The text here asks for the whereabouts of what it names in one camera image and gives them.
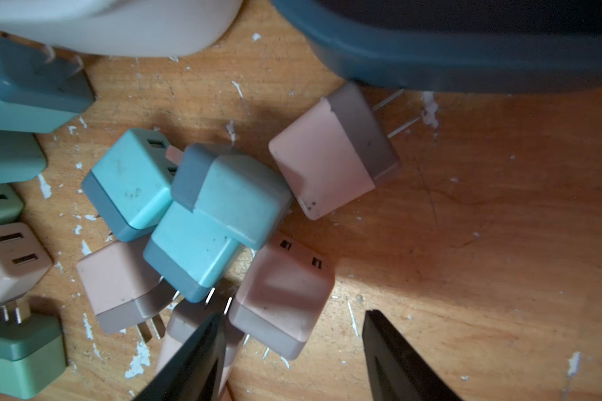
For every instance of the pink plug front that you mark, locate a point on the pink plug front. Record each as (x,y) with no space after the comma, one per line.
(186,318)

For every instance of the pink plug left pile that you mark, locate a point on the pink plug left pile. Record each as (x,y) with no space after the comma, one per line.
(23,261)

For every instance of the teal plug beside bin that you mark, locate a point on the teal plug beside bin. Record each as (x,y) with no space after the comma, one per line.
(21,157)

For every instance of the pink plug pile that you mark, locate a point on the pink plug pile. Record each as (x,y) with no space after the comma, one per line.
(124,290)
(23,261)

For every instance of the blue plug centre pile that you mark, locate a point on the blue plug centre pile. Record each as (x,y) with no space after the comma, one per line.
(190,251)

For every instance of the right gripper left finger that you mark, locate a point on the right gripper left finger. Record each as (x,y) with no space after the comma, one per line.
(195,371)

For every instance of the teal plug near white bin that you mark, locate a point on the teal plug near white bin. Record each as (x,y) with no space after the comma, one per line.
(39,91)

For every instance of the white storage bin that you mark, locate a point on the white storage bin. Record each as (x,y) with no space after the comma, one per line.
(141,28)

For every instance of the dark teal storage bin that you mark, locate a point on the dark teal storage bin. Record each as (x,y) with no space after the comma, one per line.
(490,47)

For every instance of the blue plug top pile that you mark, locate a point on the blue plug top pile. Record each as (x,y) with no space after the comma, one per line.
(231,188)

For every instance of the blue plug pile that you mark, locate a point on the blue plug pile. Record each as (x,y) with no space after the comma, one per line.
(130,186)
(231,188)
(190,251)

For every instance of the blue plug upper pile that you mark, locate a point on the blue plug upper pile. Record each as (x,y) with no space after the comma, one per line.
(130,186)

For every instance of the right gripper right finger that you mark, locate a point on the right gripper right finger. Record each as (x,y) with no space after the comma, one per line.
(396,371)

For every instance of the pink plug centre pile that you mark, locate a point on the pink plug centre pile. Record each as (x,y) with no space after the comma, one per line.
(124,290)

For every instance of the green plug front middle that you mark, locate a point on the green plug front middle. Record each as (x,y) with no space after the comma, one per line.
(32,355)

